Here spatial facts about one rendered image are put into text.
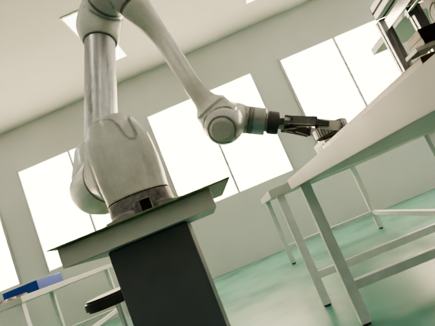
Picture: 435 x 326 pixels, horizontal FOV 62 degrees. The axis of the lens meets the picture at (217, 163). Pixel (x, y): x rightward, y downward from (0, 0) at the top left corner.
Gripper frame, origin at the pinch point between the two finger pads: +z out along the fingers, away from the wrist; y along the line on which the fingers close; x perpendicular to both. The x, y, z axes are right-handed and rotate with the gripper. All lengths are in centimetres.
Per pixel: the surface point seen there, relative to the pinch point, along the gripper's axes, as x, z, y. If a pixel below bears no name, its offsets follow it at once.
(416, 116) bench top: 16, -3, -72
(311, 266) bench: 56, 18, 109
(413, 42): -17.4, 12.8, -27.7
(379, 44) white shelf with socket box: -60, 30, 58
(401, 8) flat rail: -29.9, 11.1, -21.5
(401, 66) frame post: -19.0, 16.6, -10.1
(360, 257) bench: 46, 46, 109
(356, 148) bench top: 15.2, -3.5, -47.3
